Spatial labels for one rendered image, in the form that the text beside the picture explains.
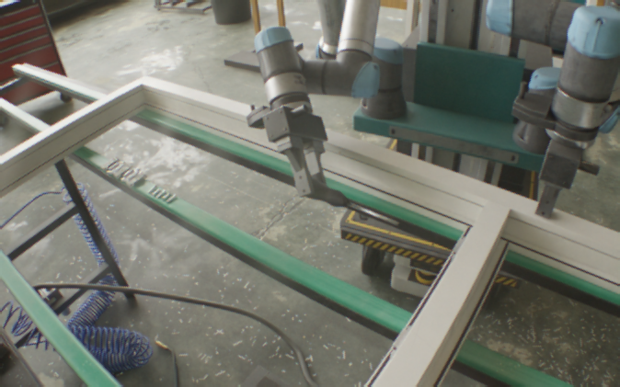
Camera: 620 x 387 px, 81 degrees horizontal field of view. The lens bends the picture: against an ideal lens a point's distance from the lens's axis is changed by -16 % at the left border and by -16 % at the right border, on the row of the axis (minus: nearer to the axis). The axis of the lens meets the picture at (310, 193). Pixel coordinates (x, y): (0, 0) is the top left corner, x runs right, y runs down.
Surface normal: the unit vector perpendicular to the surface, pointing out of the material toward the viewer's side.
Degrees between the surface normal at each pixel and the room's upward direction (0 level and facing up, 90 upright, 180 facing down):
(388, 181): 90
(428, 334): 0
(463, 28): 90
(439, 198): 90
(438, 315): 0
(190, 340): 0
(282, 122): 54
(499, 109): 90
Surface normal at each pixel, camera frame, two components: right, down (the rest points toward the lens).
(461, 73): -0.44, 0.59
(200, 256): -0.07, -0.77
